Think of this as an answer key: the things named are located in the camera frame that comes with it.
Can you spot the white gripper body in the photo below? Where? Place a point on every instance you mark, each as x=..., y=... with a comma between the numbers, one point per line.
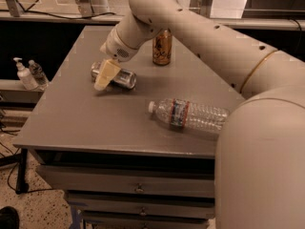
x=116, y=49

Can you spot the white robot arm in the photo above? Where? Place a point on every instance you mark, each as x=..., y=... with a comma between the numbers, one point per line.
x=259, y=176

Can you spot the small clear bottle on shelf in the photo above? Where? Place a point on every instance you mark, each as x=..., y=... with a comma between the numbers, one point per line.
x=38, y=73

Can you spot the clear plastic water bottle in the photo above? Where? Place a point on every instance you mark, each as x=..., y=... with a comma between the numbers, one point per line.
x=185, y=114

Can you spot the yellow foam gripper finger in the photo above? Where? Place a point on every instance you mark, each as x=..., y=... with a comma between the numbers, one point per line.
x=107, y=72

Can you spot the white pump dispenser bottle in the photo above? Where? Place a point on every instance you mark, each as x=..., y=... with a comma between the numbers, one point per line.
x=25, y=75

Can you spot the silver redbull can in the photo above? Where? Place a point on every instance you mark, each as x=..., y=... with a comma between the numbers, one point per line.
x=124, y=79

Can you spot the grey drawer cabinet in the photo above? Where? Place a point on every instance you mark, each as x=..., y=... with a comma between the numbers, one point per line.
x=117, y=163

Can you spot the gold LaCroix can upright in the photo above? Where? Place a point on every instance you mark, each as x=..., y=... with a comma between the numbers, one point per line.
x=162, y=48

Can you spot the black shoe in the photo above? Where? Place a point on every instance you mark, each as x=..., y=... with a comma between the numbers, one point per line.
x=9, y=218

